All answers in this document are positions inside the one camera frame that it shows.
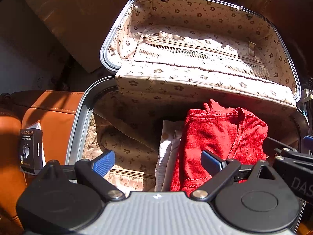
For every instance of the white charger plug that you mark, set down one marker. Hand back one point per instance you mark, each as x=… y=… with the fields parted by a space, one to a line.
x=306 y=95

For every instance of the silver suitcase floral lining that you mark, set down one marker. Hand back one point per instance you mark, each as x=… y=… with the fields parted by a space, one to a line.
x=165 y=55

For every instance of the red sweater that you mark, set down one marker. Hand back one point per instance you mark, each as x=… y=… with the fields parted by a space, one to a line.
x=226 y=132

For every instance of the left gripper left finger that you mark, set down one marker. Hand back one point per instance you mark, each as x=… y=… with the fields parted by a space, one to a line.
x=91 y=174

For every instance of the white folded garment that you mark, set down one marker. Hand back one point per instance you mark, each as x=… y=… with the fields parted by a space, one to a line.
x=168 y=149

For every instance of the small black product box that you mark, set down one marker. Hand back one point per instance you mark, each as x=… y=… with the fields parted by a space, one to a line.
x=30 y=151

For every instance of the brown leather sofa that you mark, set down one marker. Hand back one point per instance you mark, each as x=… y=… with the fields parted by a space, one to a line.
x=258 y=201

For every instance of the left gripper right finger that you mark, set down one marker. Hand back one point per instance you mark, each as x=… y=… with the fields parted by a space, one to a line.
x=222 y=174

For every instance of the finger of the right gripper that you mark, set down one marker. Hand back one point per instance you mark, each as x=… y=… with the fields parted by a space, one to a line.
x=308 y=143
x=271 y=146

